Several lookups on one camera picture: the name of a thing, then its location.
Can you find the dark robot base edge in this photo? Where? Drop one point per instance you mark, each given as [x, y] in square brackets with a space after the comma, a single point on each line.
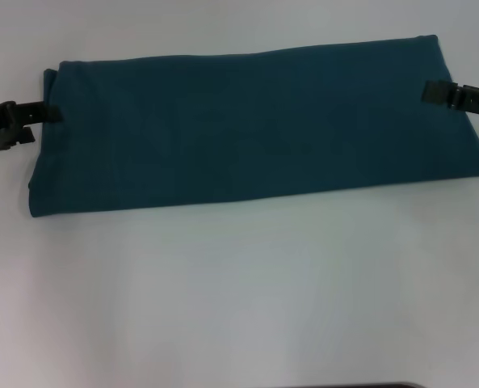
[356, 385]

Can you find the teal t-shirt with FREE print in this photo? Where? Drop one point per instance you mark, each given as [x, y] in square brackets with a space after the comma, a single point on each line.
[243, 129]

